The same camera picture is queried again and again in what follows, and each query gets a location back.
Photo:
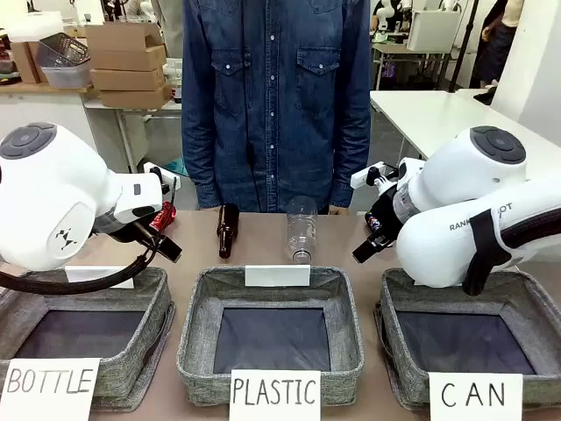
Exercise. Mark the crushed black Pepsi can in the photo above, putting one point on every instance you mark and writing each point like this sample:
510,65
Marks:
372,221

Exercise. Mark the black tripod pole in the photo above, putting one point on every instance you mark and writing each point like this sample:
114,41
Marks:
463,44

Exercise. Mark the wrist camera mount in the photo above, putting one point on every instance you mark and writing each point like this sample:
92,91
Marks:
158,177
364,177

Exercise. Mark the white paper sign BOTTLE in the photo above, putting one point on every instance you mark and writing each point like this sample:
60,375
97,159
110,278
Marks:
48,390

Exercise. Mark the clear plastic storage bin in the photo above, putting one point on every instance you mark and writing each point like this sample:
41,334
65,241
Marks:
66,76

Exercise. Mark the grey basket labelled plastic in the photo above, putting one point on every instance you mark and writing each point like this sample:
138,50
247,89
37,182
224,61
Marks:
197,342

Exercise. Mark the brown glass bottle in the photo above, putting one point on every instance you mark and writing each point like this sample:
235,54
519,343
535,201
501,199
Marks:
228,228

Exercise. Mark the grey background table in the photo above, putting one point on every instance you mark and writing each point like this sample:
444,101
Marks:
407,50

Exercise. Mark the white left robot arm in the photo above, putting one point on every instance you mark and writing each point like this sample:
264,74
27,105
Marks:
44,197

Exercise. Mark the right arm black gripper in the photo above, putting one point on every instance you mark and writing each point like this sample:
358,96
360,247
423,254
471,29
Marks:
385,215

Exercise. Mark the background person dark skirt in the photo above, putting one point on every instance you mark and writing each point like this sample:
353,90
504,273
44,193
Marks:
495,48

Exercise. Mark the person left forearm denim sleeve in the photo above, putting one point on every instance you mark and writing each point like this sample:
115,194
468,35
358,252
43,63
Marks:
350,171

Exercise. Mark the grey basket labelled bottle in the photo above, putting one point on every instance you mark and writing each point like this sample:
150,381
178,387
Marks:
153,316

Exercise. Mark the white side table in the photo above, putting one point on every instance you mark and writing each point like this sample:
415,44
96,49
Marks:
421,114

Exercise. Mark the black mesh plastic crate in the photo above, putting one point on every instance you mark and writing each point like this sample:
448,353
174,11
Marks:
66,48

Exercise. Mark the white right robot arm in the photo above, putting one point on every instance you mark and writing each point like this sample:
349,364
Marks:
460,175

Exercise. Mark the blank white card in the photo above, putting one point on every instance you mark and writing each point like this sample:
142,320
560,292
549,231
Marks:
87,274
277,276

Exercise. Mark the open flap cardboard box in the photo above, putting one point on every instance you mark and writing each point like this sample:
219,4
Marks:
125,37

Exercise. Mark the person left hand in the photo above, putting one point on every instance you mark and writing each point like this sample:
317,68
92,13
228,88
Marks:
338,211

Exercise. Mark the person torso denim shirt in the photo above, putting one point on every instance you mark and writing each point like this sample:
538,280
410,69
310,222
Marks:
280,109

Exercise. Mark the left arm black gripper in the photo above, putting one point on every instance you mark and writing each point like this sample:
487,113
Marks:
146,232

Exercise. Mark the small tall cardboard box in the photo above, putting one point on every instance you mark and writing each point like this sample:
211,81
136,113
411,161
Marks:
26,61

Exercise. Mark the large white box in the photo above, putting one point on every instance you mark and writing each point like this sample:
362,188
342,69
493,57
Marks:
431,30

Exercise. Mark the closed flat cardboard box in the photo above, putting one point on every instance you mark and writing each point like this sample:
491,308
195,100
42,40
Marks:
127,80
127,59
133,97

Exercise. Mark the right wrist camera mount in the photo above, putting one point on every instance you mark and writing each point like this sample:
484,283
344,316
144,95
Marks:
364,177

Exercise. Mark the person right forearm denim sleeve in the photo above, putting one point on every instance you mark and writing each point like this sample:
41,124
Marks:
199,175

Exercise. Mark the white paper sign PLASTIC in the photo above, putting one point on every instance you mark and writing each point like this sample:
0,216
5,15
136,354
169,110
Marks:
275,394

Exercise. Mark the white paper sign CAN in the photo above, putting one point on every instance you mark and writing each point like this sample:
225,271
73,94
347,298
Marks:
475,397

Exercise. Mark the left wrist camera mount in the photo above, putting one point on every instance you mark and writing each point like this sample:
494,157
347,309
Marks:
158,177

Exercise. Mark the white foam block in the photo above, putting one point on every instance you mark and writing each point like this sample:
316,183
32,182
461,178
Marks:
35,26

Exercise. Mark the grey basket labelled can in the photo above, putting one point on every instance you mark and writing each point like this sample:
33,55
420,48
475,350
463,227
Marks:
390,333

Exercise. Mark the clear plastic bottle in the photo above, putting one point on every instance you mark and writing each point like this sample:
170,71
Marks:
302,228

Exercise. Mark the crushed red can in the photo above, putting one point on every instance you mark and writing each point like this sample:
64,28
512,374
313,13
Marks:
164,215

